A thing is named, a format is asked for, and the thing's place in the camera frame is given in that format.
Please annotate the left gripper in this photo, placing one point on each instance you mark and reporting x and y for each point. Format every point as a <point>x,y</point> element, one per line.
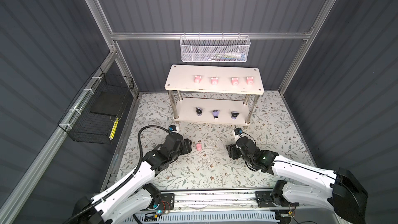
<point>186,146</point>

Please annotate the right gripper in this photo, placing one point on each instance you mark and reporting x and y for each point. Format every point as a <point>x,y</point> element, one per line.
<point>231,150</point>

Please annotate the pink plastic toy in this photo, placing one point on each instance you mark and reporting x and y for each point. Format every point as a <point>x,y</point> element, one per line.
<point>197,79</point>
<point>235,81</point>
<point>214,81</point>
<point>199,147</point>
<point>250,80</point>

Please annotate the dark purple toy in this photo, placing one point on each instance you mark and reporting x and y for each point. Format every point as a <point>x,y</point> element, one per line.
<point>199,111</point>

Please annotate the purple striped toy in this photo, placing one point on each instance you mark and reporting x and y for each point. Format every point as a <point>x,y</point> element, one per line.
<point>234,115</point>

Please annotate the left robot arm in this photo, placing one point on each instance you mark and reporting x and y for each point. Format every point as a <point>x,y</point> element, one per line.
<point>87,213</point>

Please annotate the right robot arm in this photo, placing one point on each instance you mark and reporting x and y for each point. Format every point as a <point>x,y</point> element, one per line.
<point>338,191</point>

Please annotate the white two-tier shelf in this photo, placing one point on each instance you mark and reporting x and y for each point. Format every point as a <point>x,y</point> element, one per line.
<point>181,79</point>

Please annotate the floral patterned mat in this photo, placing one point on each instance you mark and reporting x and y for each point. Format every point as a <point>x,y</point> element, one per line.
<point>271,126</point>

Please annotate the yellow label tag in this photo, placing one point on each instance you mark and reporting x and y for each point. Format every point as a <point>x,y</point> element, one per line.
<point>113,130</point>

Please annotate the black pad in basket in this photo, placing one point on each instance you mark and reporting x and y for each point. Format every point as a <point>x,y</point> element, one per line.
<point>108,104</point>

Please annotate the items in white basket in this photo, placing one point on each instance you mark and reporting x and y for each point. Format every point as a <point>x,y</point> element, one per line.
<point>228,57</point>

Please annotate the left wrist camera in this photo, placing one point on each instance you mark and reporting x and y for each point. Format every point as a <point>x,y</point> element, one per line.
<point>173,128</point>

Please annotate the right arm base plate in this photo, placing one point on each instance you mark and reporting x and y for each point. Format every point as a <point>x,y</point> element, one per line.
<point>269,199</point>

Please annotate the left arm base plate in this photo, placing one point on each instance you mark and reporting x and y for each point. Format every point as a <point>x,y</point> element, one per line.
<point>165,202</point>

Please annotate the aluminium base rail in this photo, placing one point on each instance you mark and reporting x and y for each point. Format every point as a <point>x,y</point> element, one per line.
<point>214,199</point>

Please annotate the white ribbed cable duct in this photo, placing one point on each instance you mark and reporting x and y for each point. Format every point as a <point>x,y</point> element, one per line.
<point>218,217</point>

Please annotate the black wire mesh basket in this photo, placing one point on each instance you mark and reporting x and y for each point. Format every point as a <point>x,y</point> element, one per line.
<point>81,125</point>

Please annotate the white wire mesh basket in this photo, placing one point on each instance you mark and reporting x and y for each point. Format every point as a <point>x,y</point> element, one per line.
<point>194,49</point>

